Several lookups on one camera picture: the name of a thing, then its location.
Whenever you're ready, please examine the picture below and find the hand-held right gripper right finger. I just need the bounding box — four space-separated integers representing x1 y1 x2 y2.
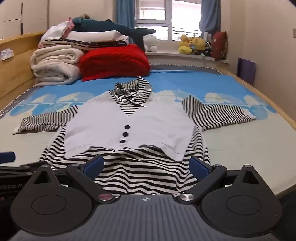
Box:
179 157 270 202

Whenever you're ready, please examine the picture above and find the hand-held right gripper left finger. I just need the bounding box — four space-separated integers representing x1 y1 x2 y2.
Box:
27 155 121 202

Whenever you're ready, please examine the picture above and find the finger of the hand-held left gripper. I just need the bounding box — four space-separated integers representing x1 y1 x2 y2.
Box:
0 151 16 163

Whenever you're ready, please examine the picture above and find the striped shirt with white vest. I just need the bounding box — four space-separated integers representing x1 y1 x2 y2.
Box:
13 77 258 197

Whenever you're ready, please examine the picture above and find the blue and white bed sheet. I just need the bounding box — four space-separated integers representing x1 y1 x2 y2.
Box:
0 62 296 200

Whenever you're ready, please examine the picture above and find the tissue box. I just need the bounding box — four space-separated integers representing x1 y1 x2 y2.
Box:
0 48 15 61

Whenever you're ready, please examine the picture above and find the red folded blanket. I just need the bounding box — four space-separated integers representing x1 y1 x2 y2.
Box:
79 44 151 81

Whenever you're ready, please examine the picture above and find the cream folded blanket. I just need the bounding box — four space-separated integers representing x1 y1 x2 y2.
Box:
30 45 85 87

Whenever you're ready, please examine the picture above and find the black and white plush toy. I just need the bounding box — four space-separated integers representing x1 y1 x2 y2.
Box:
201 42 213 57

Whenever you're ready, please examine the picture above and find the dark patterned folded quilt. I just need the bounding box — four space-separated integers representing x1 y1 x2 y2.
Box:
38 39 130 51

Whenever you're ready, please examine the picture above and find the yellow duck plush toy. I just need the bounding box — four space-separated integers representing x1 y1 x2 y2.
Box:
178 34 195 54

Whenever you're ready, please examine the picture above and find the red cushion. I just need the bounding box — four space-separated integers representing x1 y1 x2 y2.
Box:
211 31 229 61

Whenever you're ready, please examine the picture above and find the yellow round plush toy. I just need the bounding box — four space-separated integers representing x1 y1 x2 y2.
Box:
191 37 207 54

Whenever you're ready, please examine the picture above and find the white folded blanket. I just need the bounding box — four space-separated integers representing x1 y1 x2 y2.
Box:
44 30 129 43

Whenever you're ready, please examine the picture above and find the teal shark plush toy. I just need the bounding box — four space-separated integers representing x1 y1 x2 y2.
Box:
72 17 156 52

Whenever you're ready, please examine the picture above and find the pink and white cloth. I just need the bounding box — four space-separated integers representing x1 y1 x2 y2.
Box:
45 21 75 39

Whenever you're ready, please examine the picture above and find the white wardrobe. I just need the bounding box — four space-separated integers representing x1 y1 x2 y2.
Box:
0 0 50 39

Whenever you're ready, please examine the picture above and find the blue curtain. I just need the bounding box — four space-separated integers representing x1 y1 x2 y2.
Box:
116 0 136 32
199 0 222 37

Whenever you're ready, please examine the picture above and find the window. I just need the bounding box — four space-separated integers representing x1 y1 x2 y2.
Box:
133 0 204 41

